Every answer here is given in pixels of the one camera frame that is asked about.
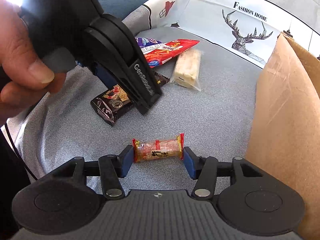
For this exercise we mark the long red snack packet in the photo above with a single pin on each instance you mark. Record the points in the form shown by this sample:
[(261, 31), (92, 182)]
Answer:
[(158, 54)]

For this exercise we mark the brown cardboard box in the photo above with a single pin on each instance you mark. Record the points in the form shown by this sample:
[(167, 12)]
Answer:
[(284, 139)]

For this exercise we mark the purple snack packet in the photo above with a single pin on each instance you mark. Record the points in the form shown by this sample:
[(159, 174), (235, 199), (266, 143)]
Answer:
[(146, 41)]

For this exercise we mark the red-ended clear candy bar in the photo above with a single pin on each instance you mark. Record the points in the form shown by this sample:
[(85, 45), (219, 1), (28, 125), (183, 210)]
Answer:
[(158, 149)]

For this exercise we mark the white wafer bar clear wrap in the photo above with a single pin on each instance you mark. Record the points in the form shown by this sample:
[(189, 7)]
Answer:
[(187, 68)]

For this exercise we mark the dark brown chocolate snack pack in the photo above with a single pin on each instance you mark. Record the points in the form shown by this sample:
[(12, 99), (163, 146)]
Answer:
[(112, 104)]

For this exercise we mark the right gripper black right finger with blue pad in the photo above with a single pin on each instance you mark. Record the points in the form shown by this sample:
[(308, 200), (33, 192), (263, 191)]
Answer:
[(204, 171)]

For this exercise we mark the person's left hand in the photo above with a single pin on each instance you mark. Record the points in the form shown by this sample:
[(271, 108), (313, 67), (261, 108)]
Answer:
[(30, 78)]

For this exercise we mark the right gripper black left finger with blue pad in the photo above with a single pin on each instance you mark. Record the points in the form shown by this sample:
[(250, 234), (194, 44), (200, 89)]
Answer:
[(111, 168)]

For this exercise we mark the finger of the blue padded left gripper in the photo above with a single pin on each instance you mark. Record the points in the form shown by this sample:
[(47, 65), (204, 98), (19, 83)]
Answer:
[(104, 76)]

